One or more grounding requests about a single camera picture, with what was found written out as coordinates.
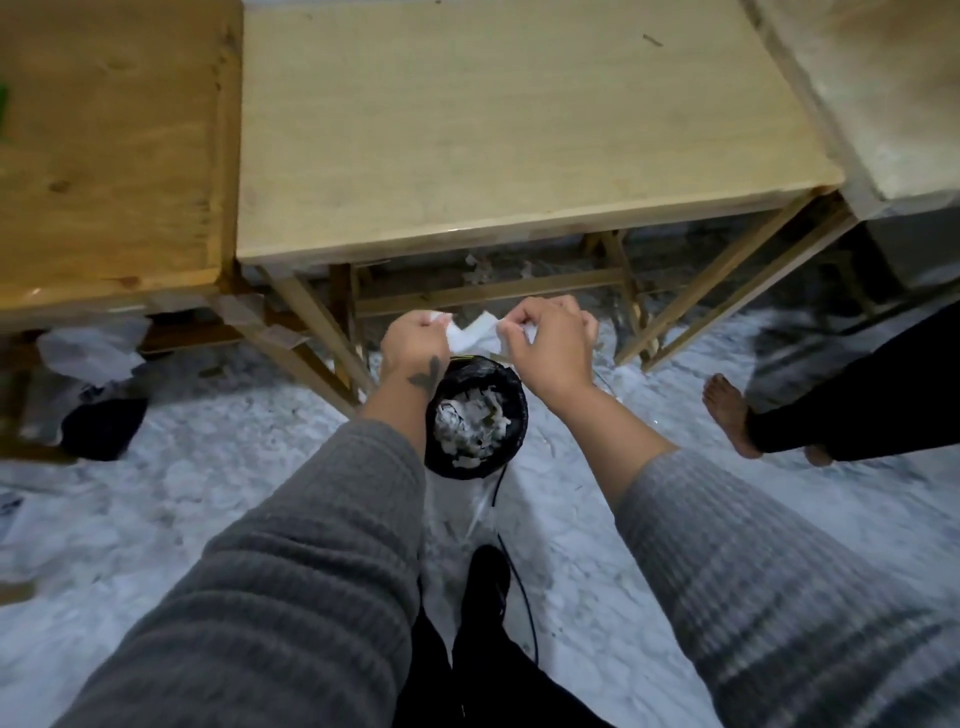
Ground person's right hand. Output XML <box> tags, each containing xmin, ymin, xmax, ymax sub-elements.
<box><xmin>498</xmin><ymin>295</ymin><xmax>600</xmax><ymax>404</ymax></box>

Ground person's left hand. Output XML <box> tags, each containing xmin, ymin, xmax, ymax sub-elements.
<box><xmin>379</xmin><ymin>310</ymin><xmax>453</xmax><ymax>391</ymax></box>

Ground white paper piece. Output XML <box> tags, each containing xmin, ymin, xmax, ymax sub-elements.
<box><xmin>444</xmin><ymin>310</ymin><xmax>540</xmax><ymax>355</ymax></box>

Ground person's left forearm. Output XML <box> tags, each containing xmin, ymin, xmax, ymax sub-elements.
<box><xmin>54</xmin><ymin>373</ymin><xmax>445</xmax><ymax>728</ymax></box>

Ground person's right forearm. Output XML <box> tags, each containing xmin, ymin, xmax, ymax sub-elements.
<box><xmin>553</xmin><ymin>381</ymin><xmax>960</xmax><ymax>728</ymax></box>

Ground heap of torn paper scraps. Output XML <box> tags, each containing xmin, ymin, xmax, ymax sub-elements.
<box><xmin>435</xmin><ymin>386</ymin><xmax>513</xmax><ymax>460</ymax></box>

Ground black round trash bin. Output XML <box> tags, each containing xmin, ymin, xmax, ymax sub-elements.
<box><xmin>423</xmin><ymin>354</ymin><xmax>530</xmax><ymax>481</ymax></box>

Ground light wooden table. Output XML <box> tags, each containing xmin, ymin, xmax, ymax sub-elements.
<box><xmin>234</xmin><ymin>0</ymin><xmax>860</xmax><ymax>419</ymax></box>

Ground person's black trouser legs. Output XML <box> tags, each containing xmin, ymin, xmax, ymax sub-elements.
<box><xmin>391</xmin><ymin>543</ymin><xmax>618</xmax><ymax>728</ymax></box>

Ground white plastic bag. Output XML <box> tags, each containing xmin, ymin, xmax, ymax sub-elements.
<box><xmin>35</xmin><ymin>315</ymin><xmax>153</xmax><ymax>385</ymax></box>

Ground black plastic bag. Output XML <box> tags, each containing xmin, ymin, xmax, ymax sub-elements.
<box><xmin>59</xmin><ymin>396</ymin><xmax>150</xmax><ymax>463</ymax></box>

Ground dark brown wooden table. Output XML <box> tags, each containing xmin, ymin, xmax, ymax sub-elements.
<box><xmin>0</xmin><ymin>0</ymin><xmax>361</xmax><ymax>421</ymax></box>

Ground pale worn wooden table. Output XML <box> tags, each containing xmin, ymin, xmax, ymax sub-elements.
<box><xmin>741</xmin><ymin>0</ymin><xmax>960</xmax><ymax>320</ymax></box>

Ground thin black cable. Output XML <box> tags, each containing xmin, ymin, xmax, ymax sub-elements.
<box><xmin>489</xmin><ymin>463</ymin><xmax>541</xmax><ymax>669</ymax></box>

